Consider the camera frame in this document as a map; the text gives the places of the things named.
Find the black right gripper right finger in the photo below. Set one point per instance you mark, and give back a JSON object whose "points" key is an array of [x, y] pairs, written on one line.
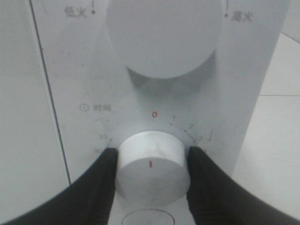
{"points": [[214, 198]]}

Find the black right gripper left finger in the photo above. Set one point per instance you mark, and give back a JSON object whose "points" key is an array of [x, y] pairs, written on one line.
{"points": [[87, 201]]}

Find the round white door button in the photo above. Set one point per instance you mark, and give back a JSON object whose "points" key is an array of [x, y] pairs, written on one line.
{"points": [[148, 217]]}

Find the white microwave door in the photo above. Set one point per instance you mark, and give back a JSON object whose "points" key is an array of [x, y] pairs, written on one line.
{"points": [[30, 149]]}

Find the white timer knob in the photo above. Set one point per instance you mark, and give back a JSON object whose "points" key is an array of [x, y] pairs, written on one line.
{"points": [[152, 169]]}

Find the white microwave oven body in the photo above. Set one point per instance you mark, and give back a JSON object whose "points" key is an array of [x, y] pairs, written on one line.
{"points": [[98, 102]]}

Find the upper white power knob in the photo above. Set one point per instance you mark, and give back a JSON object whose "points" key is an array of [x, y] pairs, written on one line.
{"points": [[164, 38]]}

